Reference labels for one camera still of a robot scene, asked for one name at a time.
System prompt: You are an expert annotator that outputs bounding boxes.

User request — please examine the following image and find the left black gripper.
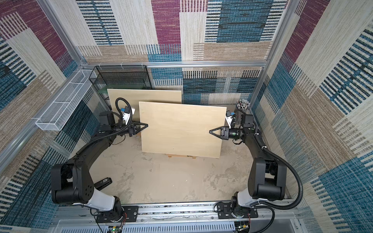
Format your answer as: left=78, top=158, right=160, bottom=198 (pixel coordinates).
left=114, top=120, right=151, bottom=139

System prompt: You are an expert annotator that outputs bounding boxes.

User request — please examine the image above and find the plywood board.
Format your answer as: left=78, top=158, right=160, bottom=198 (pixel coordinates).
left=139, top=102, right=227, bottom=158
left=108, top=89, right=187, bottom=138

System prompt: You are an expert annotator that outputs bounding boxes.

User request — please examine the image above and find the wooden tabletop easel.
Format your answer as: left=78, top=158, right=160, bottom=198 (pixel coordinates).
left=166, top=154, right=197, bottom=159

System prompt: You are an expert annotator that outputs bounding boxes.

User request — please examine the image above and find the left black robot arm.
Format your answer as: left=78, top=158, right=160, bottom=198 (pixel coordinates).
left=51, top=111, right=148, bottom=212

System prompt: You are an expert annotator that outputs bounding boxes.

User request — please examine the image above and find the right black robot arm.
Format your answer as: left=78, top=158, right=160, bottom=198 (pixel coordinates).
left=209, top=111, right=287, bottom=210

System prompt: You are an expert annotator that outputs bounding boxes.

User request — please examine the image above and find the clear jar of pencils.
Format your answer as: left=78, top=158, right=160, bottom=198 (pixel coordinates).
left=235, top=99, right=250, bottom=114

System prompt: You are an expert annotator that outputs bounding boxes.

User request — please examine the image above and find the green board on shelf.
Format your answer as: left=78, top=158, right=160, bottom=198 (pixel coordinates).
left=98, top=87, right=108, bottom=95

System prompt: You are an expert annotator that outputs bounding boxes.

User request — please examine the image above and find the black handheld device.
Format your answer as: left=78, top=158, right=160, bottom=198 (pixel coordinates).
left=94, top=177, right=113, bottom=191

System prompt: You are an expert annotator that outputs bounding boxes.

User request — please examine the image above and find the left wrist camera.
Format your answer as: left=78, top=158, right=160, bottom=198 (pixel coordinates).
left=120, top=107, right=136, bottom=124

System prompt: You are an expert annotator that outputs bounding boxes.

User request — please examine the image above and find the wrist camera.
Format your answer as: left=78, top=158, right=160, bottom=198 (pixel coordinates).
left=225, top=110, right=236, bottom=129
left=120, top=107, right=136, bottom=124

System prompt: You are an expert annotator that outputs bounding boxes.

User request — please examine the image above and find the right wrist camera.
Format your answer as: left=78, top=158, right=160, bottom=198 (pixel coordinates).
left=225, top=110, right=236, bottom=129

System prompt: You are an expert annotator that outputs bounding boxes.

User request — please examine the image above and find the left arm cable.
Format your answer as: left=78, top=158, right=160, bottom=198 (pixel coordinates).
left=87, top=97, right=133, bottom=146

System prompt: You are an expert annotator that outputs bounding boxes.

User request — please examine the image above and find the black wire mesh shelf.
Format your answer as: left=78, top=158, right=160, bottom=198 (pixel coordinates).
left=88, top=65, right=153, bottom=104

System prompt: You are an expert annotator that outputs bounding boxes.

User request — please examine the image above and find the white wire mesh basket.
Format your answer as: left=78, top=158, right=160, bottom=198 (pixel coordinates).
left=36, top=70, right=92, bottom=131

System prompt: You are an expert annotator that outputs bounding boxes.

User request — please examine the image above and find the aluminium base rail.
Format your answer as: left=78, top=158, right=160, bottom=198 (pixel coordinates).
left=48, top=201, right=307, bottom=233

